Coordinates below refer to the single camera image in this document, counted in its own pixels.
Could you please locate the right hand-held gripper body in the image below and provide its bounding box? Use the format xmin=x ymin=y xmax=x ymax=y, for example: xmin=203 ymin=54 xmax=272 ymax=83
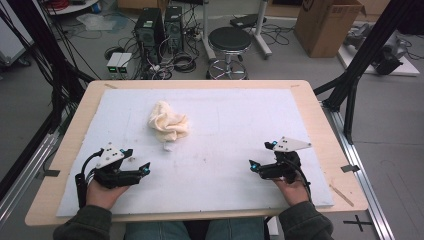
xmin=259 ymin=136 xmax=312 ymax=184

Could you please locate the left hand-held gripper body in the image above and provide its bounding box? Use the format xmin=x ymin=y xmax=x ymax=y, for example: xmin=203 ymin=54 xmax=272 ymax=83
xmin=93 ymin=142 xmax=143 ymax=190

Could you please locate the cream printed towel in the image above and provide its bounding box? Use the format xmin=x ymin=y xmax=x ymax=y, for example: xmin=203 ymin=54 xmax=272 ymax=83
xmin=147 ymin=99 xmax=191 ymax=153

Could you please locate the person's left hand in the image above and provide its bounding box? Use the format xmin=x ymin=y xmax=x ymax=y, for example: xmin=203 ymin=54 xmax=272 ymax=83
xmin=85 ymin=180 xmax=130 ymax=211

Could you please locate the person's right hand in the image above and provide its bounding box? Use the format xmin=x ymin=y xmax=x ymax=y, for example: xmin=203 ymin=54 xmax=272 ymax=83
xmin=271 ymin=178 xmax=310 ymax=207

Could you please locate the white foam mat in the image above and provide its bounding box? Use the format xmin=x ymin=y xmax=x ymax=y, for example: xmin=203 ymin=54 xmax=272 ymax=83
xmin=56 ymin=88 xmax=335 ymax=218

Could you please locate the person's left leg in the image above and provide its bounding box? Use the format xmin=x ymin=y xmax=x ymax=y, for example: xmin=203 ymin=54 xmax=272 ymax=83
xmin=124 ymin=221 xmax=192 ymax=240

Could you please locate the person's leg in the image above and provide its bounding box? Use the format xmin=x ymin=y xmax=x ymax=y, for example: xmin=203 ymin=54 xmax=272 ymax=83
xmin=124 ymin=221 xmax=192 ymax=240
xmin=204 ymin=217 xmax=267 ymax=240

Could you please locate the thin wooden stick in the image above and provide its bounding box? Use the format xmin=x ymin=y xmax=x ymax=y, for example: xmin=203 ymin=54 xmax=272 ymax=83
xmin=328 ymin=183 xmax=355 ymax=208

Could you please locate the person's right leg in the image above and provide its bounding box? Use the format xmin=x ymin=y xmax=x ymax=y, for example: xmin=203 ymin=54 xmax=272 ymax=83
xmin=204 ymin=217 xmax=267 ymax=240

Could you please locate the white power supply box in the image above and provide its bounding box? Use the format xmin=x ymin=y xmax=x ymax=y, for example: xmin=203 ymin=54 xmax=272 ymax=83
xmin=106 ymin=52 xmax=123 ymax=75
xmin=116 ymin=52 xmax=134 ymax=75

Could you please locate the black tape cross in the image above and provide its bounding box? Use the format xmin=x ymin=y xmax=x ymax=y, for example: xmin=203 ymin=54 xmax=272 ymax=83
xmin=342 ymin=214 xmax=373 ymax=233

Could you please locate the white metal table leg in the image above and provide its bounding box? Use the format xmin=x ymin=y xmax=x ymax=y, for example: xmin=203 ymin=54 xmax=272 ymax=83
xmin=201 ymin=0 xmax=218 ymax=62
xmin=254 ymin=0 xmax=273 ymax=60

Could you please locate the black round stool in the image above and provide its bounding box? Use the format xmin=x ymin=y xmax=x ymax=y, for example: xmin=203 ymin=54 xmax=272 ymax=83
xmin=206 ymin=26 xmax=253 ymax=80

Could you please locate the large black computer tower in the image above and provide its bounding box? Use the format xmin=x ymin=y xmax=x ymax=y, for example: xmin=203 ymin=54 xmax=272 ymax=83
xmin=134 ymin=7 xmax=166 ymax=65

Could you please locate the black flat device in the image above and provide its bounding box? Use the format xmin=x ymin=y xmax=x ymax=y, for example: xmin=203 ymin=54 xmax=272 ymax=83
xmin=229 ymin=13 xmax=268 ymax=30

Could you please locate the brown cardboard box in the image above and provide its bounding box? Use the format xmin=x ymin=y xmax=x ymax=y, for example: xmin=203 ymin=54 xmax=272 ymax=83
xmin=293 ymin=0 xmax=367 ymax=59

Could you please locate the slim black computer tower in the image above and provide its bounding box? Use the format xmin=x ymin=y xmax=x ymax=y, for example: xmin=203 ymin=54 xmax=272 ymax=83
xmin=163 ymin=5 xmax=185 ymax=55

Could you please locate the clear plastic sheet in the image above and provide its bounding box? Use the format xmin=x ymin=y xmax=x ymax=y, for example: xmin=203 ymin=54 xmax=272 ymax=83
xmin=76 ymin=13 xmax=118 ymax=32

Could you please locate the grey machine part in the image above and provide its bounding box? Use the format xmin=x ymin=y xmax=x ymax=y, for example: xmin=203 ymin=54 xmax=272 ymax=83
xmin=344 ymin=22 xmax=410 ymax=76

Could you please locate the white round table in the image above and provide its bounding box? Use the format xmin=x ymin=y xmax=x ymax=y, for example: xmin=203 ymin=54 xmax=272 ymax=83
xmin=45 ymin=0 xmax=101 ymax=16

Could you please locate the white board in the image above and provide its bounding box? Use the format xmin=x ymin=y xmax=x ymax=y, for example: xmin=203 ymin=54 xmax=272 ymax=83
xmin=337 ymin=44 xmax=421 ymax=77

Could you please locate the right hand-held gripper cable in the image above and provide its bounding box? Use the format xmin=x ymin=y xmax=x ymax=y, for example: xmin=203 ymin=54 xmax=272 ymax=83
xmin=289 ymin=159 xmax=314 ymax=205

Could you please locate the aluminium rail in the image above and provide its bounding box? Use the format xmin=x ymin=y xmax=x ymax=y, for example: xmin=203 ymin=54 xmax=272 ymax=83
xmin=320 ymin=99 xmax=397 ymax=240
xmin=0 ymin=132 xmax=62 ymax=228

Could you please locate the tangle of floor cables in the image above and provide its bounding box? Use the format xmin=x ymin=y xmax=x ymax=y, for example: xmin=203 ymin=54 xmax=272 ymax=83
xmin=117 ymin=29 xmax=203 ymax=81

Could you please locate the coil of black cable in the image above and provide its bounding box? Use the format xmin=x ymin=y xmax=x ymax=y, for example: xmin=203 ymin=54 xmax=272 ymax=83
xmin=172 ymin=52 xmax=198 ymax=74

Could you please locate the black metal frame with cables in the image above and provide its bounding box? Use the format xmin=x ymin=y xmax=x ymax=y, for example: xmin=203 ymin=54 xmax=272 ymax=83
xmin=0 ymin=0 xmax=96 ymax=135

